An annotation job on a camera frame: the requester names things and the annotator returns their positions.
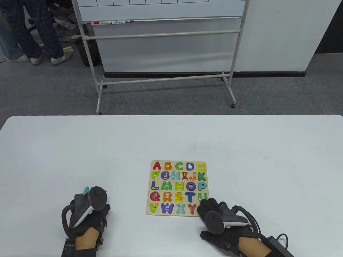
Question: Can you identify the person's left hand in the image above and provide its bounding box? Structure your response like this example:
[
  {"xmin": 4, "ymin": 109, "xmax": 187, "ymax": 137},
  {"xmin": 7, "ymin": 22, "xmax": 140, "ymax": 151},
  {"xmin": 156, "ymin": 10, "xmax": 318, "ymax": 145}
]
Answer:
[{"xmin": 62, "ymin": 193, "xmax": 111, "ymax": 243}]

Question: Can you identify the person's right hand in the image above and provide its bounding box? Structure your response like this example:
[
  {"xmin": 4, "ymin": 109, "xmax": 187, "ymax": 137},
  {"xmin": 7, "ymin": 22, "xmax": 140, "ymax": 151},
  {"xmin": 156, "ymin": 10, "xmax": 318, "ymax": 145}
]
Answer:
[{"xmin": 197, "ymin": 198, "xmax": 262, "ymax": 256}]

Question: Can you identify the wooden alphabet puzzle board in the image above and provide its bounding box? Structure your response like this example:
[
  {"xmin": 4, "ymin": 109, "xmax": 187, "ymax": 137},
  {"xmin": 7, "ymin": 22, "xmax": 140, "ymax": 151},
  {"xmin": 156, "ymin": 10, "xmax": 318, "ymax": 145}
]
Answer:
[{"xmin": 146, "ymin": 160, "xmax": 209, "ymax": 217}]

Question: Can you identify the group of colourful puzzle letters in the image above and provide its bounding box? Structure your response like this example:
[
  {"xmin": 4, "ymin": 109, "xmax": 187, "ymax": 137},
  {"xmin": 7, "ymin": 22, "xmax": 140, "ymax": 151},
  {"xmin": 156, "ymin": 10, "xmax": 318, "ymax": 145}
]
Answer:
[{"xmin": 149, "ymin": 161, "xmax": 209, "ymax": 215}]

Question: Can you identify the person's right forearm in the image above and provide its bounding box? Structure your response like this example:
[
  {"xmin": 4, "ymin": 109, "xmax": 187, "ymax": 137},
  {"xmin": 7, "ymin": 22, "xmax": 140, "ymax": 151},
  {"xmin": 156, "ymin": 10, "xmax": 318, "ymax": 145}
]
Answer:
[{"xmin": 238, "ymin": 237, "xmax": 271, "ymax": 257}]

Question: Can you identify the person's left forearm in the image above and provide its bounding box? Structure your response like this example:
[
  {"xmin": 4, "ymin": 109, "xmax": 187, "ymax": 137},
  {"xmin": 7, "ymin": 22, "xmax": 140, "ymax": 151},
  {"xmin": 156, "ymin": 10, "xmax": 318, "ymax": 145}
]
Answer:
[{"xmin": 74, "ymin": 228, "xmax": 100, "ymax": 251}]

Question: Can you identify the grey left hand controller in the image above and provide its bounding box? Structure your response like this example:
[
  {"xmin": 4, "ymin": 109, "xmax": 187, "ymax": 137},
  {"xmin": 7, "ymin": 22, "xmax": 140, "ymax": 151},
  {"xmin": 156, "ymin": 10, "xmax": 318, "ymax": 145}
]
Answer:
[{"xmin": 70, "ymin": 186, "xmax": 108, "ymax": 228}]

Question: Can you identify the grey hand controller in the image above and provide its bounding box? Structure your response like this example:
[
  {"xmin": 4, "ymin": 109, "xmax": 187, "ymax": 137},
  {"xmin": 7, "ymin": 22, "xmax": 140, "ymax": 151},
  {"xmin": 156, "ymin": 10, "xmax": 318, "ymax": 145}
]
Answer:
[
  {"xmin": 205, "ymin": 203, "xmax": 248, "ymax": 235},
  {"xmin": 70, "ymin": 186, "xmax": 108, "ymax": 228}
]

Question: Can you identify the grey right hand controller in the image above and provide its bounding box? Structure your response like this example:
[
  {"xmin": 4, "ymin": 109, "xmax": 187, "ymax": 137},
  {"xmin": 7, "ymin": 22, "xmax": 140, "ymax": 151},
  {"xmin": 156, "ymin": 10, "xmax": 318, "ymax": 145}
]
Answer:
[{"xmin": 205, "ymin": 203, "xmax": 248, "ymax": 235}]

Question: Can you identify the black right wrist sensor box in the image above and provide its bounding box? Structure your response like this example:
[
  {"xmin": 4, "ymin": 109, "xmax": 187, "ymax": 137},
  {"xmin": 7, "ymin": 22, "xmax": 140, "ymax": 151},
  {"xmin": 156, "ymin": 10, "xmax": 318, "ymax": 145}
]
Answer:
[{"xmin": 261, "ymin": 236, "xmax": 294, "ymax": 257}]

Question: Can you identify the black bin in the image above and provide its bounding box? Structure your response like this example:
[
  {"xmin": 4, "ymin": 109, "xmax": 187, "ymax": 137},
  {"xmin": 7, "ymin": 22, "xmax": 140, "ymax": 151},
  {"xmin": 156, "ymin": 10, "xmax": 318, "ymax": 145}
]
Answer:
[{"xmin": 76, "ymin": 40, "xmax": 101, "ymax": 67}]

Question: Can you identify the pile of shoes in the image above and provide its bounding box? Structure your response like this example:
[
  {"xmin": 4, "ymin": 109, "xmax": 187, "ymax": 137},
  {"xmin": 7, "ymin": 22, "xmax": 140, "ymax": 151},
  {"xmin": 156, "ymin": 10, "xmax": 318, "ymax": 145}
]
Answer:
[{"xmin": 48, "ymin": 3, "xmax": 82, "ymax": 43}]

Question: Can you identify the white rolling whiteboard stand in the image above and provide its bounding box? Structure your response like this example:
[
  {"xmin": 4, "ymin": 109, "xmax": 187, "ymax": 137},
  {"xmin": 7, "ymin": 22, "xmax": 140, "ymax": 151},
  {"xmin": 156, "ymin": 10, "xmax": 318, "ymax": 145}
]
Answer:
[{"xmin": 71, "ymin": 0, "xmax": 251, "ymax": 115}]

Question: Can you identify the black left wrist sensor strap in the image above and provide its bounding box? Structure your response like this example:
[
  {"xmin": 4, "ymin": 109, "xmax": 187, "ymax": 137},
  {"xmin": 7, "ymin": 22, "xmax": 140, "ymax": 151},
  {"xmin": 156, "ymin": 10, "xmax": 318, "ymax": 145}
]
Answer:
[{"xmin": 61, "ymin": 238, "xmax": 99, "ymax": 257}]

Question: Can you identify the black cable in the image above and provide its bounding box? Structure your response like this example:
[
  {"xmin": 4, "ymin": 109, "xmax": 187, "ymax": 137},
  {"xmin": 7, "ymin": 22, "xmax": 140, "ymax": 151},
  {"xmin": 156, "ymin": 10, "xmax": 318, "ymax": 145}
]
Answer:
[{"xmin": 276, "ymin": 233, "xmax": 290, "ymax": 249}]

